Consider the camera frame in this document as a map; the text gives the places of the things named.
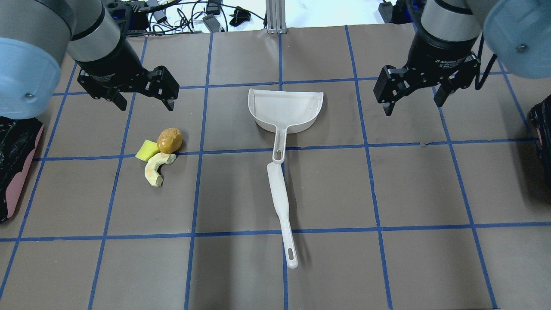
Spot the grey power brick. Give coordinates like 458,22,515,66
202,14,225,33

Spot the right bin with black bag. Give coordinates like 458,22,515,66
528,96,551,177

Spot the aluminium frame post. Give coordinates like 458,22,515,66
266,0,288,34

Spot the yellow sponge piece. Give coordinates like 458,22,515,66
135,139,160,162

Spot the white plastic dustpan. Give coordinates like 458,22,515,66
248,89,324,164

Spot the black cable bundle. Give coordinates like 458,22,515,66
142,0,267,34

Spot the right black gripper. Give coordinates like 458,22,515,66
373,52,481,116

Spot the brown potato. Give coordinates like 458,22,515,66
157,127,183,154

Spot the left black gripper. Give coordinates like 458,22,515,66
77,65,180,112

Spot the white hand brush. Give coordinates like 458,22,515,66
267,162,299,269

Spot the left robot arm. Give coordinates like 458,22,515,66
0,0,180,120

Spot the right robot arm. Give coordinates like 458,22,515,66
374,0,551,116

